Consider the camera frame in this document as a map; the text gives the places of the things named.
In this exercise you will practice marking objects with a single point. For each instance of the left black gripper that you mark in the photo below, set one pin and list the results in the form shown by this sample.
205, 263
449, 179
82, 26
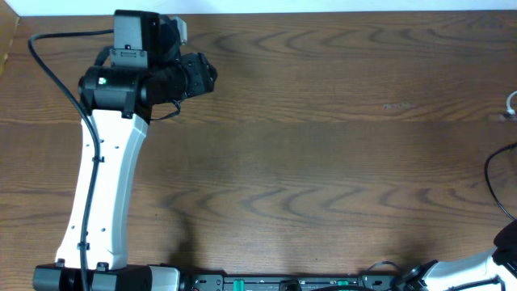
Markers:
203, 81

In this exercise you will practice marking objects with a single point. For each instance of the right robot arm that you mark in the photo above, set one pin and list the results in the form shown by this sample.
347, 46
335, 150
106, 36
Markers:
492, 270

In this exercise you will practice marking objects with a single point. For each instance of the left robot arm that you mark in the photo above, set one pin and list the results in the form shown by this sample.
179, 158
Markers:
144, 67

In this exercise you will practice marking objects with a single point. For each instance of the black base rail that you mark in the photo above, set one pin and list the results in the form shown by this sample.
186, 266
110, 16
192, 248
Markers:
380, 276

